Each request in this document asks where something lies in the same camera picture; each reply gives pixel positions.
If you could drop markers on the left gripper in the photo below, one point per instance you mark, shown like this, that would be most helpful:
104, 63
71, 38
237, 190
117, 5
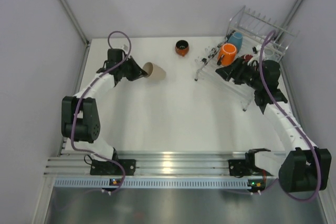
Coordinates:
132, 69

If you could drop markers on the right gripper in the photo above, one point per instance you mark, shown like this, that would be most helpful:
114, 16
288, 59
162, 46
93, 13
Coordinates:
235, 70

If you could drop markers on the orange mug black handle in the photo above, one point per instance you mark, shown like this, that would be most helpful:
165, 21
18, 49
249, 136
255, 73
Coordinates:
226, 55

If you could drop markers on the beige tumbler cup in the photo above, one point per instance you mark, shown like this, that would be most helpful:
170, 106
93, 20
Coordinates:
154, 72

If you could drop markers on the white and red mug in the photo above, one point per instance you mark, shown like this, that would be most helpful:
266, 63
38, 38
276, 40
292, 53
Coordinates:
247, 57

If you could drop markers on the blue ceramic mug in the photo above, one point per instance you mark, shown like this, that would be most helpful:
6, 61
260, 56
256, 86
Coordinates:
236, 39

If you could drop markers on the grey ceramic mug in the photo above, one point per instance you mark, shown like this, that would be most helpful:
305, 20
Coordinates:
269, 54

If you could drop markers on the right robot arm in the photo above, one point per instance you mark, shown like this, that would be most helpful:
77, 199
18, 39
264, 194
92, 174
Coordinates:
305, 166

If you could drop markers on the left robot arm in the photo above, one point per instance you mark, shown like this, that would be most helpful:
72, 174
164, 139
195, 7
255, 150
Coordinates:
80, 121

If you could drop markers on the silver metal dish rack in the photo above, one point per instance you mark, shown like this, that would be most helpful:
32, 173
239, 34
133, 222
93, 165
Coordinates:
254, 29

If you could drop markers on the black and red bowl cup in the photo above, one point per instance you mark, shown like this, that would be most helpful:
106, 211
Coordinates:
182, 48

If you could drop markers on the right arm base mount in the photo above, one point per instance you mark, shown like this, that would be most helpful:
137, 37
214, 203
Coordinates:
238, 168

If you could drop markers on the aluminium mounting rail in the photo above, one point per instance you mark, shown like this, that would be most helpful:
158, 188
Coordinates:
151, 164

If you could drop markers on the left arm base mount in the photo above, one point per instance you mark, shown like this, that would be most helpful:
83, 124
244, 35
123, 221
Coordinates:
105, 168

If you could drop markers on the slotted cable duct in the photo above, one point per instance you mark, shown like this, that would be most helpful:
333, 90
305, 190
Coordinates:
155, 183

